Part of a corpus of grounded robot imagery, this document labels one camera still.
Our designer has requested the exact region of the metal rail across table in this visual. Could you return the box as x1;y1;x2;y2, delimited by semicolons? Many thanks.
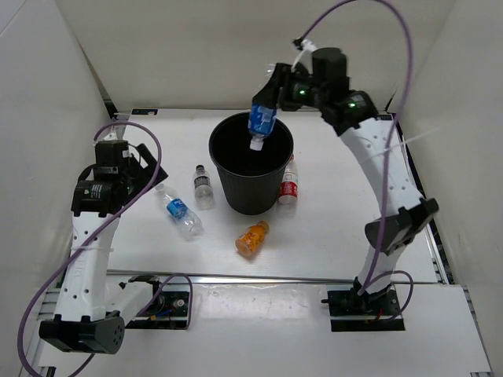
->
107;269;353;284

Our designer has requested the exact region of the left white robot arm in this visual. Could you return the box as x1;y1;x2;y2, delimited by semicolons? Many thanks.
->
39;132;167;354

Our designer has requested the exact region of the blue label bottle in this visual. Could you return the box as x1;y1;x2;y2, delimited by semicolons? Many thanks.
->
247;64;278;152
155;183;204;240

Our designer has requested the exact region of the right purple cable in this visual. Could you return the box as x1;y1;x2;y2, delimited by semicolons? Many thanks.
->
292;0;414;322

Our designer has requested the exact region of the right aluminium frame rail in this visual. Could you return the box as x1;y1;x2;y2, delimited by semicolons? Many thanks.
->
396;122;494;376

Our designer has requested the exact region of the purple cable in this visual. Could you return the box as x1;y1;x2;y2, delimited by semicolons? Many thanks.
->
17;121;193;376
292;0;414;322

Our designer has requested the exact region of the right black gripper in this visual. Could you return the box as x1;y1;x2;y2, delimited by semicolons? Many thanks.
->
253;63;329;112

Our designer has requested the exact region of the left aluminium frame rail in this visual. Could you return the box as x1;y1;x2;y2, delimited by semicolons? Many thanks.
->
19;100;129;377

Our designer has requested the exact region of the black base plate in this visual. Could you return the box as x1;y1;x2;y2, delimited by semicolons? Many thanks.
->
321;288;406;332
126;288;192;330

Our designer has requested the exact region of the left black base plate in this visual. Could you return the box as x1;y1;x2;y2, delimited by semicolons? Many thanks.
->
126;288;192;330

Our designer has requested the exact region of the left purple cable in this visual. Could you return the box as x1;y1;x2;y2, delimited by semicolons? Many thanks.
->
17;121;193;376

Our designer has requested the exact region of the red label water bottle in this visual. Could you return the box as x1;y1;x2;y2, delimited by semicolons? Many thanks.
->
277;156;299;217

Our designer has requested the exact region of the left blue corner label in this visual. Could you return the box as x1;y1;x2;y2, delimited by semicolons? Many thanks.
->
131;108;158;116

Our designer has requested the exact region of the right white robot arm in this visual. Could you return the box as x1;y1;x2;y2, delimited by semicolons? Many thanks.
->
248;47;439;314

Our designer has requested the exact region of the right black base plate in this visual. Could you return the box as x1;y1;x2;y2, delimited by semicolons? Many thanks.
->
321;288;406;332

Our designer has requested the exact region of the black plastic waste bin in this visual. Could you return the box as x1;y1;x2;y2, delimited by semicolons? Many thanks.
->
208;112;294;215

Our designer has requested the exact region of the orange juice bottle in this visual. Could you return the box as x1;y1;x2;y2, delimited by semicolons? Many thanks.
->
235;221;270;258

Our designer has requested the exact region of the black cap clear bottle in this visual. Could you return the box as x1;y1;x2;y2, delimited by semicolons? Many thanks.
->
193;164;214;210

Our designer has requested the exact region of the aluminium frame rail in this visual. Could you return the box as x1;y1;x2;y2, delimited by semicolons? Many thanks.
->
396;122;494;376
19;100;129;377

